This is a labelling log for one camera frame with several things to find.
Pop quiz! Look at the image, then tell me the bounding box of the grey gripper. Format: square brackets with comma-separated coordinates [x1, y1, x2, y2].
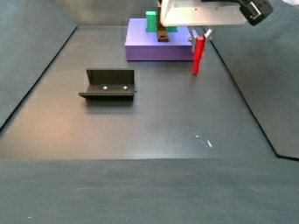
[160, 0, 246, 53]

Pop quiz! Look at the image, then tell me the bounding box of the red peg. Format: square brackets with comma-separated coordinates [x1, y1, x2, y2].
[192, 37, 205, 74]

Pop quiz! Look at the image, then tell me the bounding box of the purple board block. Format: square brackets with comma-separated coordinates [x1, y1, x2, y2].
[125, 18, 192, 61]

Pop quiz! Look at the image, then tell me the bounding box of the green block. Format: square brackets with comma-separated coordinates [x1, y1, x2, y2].
[145, 10, 177, 32]

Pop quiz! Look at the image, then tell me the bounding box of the brown L-shaped bracket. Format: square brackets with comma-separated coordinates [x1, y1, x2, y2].
[156, 0, 168, 42]

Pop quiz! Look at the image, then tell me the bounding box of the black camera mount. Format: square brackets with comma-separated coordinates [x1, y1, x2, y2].
[200, 0, 273, 26]

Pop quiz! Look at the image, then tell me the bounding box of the black angle bracket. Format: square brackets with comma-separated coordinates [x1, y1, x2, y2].
[78, 68, 135, 99]

